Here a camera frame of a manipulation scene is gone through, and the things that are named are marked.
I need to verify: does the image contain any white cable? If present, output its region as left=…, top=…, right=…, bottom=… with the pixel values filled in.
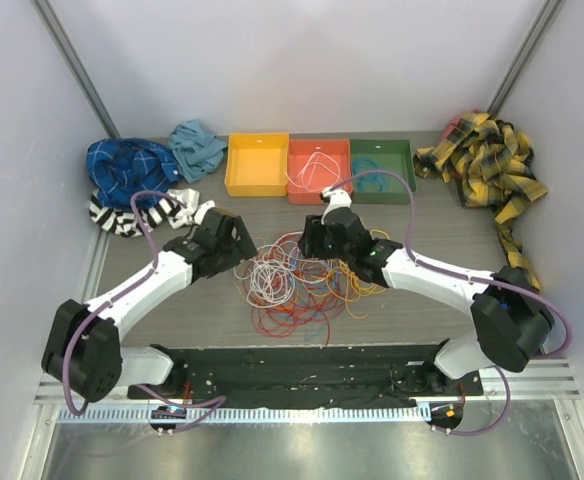
left=232, top=244, right=303, bottom=307
left=284, top=151, right=343, bottom=191

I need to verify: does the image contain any teal cable in bin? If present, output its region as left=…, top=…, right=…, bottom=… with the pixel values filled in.
left=351, top=155, right=391, bottom=193

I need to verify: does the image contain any light blue cloth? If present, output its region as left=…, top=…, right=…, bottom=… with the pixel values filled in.
left=168, top=120, right=228, bottom=183

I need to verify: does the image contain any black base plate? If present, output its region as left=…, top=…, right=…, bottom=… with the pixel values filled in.
left=152, top=345, right=483, bottom=410

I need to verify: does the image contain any black white striped cloth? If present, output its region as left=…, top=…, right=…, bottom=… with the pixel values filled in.
left=88, top=188, right=214, bottom=238

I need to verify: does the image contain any orange plastic bin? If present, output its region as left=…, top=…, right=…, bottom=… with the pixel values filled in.
left=287, top=139, right=351, bottom=205

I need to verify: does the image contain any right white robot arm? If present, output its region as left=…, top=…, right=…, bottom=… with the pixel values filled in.
left=299, top=207, right=554, bottom=395

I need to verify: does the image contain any blue plaid shirt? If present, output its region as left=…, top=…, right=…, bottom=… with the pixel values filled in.
left=86, top=138, right=180, bottom=211

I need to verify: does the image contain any red cable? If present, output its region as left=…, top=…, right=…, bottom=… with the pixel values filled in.
left=234, top=228, right=358, bottom=347

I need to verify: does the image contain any yellow cable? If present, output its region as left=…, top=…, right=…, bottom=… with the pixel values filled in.
left=324, top=228, right=389, bottom=321

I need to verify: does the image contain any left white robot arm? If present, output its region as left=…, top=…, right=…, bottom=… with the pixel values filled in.
left=41, top=207, right=257, bottom=414

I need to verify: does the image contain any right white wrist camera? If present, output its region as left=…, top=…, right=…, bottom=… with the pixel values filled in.
left=320, top=187, right=352, bottom=222

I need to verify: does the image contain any yellow plaid shirt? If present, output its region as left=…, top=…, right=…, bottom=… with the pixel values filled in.
left=413, top=112, right=548, bottom=290

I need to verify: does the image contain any pink cloth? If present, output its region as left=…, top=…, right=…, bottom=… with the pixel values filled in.
left=440, top=109, right=482, bottom=144

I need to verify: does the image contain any green plastic bin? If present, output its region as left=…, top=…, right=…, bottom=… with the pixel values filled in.
left=349, top=138, right=418, bottom=205

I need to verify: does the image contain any yellow plastic bin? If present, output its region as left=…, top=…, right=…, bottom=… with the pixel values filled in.
left=224, top=132, right=289, bottom=198

